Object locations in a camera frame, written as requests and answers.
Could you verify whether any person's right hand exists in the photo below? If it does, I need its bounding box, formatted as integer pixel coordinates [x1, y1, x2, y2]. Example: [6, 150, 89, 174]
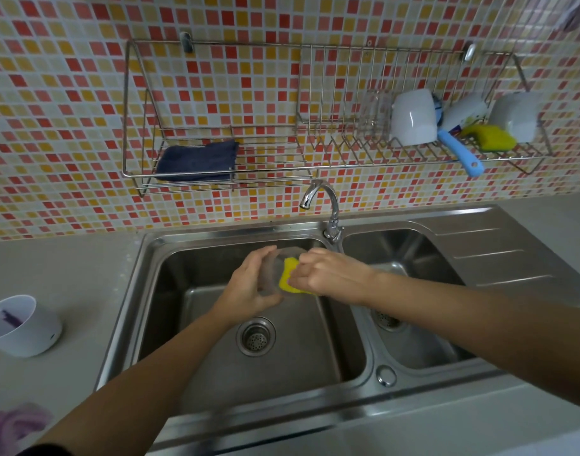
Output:
[289, 247, 381, 307]

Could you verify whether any black shirt sleeve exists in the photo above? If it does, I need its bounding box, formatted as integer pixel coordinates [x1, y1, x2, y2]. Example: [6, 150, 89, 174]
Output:
[14, 443, 77, 456]

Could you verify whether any blue handled brush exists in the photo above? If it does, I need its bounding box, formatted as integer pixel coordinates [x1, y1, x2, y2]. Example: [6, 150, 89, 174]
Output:
[432, 97, 484, 178]

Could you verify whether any clear plastic water tank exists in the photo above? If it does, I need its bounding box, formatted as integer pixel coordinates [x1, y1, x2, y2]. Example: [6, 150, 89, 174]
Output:
[259, 245, 308, 298]

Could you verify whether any person's left forearm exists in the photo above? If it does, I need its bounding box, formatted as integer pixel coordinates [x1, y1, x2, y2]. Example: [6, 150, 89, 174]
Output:
[33, 303, 243, 456]

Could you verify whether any stainless steel double sink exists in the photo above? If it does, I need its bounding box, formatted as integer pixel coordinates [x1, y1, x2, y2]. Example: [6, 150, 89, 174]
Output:
[95, 203, 580, 454]

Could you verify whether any steel wire wall rack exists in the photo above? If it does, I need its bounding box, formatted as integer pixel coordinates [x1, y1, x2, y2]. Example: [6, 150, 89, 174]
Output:
[121, 30, 555, 198]

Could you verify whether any chrome faucet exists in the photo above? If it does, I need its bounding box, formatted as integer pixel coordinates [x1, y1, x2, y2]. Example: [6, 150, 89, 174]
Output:
[299, 180, 346, 252]

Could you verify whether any white cylindrical humidifier body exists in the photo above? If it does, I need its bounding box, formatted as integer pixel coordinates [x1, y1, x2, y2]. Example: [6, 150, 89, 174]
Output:
[0, 294, 63, 358]

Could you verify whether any clear drinking glass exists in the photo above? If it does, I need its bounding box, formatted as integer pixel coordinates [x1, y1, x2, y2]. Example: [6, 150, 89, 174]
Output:
[358, 89, 393, 141]

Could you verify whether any purple smear stain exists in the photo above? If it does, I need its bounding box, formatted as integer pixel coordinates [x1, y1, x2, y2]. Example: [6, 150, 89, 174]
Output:
[0, 402, 53, 456]

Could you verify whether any white labelled bottle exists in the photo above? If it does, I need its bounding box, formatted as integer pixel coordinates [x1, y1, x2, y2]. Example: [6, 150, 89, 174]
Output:
[441, 92, 489, 134]

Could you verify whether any dark blue cloth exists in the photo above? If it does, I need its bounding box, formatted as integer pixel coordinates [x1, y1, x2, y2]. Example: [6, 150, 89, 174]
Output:
[154, 139, 240, 182]

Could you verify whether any yellow green scrub sponge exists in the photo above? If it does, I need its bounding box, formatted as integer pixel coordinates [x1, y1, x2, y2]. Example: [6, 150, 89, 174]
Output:
[460, 123, 518, 153]

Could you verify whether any white cup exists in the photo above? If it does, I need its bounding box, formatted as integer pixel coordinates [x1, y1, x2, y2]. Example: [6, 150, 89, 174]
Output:
[488, 91, 543, 144]
[388, 88, 439, 146]

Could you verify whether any round steel sink hole cover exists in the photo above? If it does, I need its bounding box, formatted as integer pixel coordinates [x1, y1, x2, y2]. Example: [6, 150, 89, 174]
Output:
[375, 364, 398, 388]

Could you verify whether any round steel drain strainer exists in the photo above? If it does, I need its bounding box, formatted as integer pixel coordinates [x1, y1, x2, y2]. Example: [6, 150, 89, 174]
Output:
[236, 317, 277, 358]
[370, 308, 400, 333]

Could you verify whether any person's left hand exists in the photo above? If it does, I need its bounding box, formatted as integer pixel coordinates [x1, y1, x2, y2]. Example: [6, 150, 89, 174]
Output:
[213, 245, 291, 328]

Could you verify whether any person's right forearm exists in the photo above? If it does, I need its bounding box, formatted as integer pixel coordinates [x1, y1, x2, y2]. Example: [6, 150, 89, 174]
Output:
[361, 270, 580, 414]

